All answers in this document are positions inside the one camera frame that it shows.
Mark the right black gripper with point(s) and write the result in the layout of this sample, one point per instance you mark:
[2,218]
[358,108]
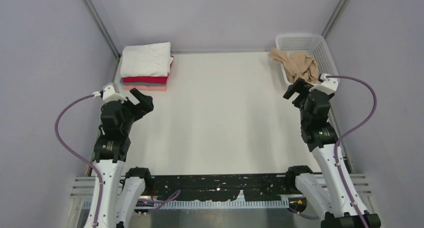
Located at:
[301,87]

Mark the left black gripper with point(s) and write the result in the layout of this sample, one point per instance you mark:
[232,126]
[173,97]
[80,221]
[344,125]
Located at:
[144,106]

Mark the beige t-shirt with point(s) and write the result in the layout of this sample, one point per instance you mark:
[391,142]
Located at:
[297,64]

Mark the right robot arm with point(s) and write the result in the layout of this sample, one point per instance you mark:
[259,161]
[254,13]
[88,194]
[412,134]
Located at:
[337,202]

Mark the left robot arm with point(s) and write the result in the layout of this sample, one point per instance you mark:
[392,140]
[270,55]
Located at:
[114,197]

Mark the pink folded t-shirt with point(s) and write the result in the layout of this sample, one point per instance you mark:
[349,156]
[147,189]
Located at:
[144,87]

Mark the grey folded t-shirt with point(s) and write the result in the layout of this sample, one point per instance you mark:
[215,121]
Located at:
[149,84]

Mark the red folded t-shirt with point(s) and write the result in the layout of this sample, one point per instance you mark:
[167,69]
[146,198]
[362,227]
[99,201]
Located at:
[148,79]

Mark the white folded t-shirt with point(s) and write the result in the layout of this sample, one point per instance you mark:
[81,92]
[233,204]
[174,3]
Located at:
[150,60]

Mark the white plastic basket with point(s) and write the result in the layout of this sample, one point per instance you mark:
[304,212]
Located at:
[312,44]

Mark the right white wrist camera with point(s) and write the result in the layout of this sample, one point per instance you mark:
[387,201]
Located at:
[328,84]

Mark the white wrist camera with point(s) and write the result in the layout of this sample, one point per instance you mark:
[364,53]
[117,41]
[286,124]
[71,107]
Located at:
[328,84]
[110,93]

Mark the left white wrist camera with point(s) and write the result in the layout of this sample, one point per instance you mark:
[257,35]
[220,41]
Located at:
[110,93]

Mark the aluminium frame rail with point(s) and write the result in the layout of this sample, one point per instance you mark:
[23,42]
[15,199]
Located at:
[83,186]

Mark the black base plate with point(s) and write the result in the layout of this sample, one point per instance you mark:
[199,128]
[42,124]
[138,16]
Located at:
[222,187]

